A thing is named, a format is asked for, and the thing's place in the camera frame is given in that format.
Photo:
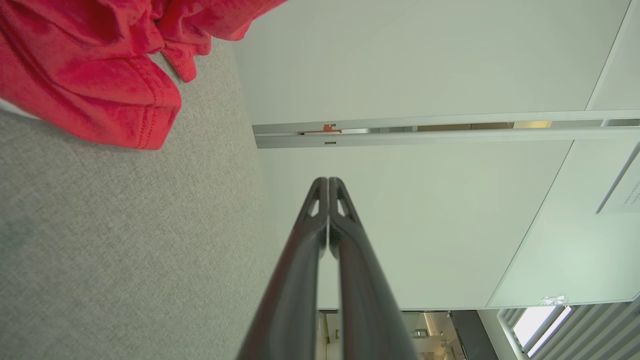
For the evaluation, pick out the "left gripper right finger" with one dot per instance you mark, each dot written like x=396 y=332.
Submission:
x=370 y=320

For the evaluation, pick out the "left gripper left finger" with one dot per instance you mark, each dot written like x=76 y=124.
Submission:
x=290 y=310

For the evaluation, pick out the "red shorts with white stripe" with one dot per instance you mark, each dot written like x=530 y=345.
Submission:
x=75 y=65

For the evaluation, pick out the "grey window blinds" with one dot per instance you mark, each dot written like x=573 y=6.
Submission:
x=605 y=332

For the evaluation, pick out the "white notice sheet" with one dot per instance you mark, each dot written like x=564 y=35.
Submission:
x=627 y=197

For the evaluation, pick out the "orange tag on post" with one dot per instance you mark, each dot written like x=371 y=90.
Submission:
x=327 y=129

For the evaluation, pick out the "aluminium wall frame post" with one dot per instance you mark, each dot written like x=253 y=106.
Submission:
x=450 y=137

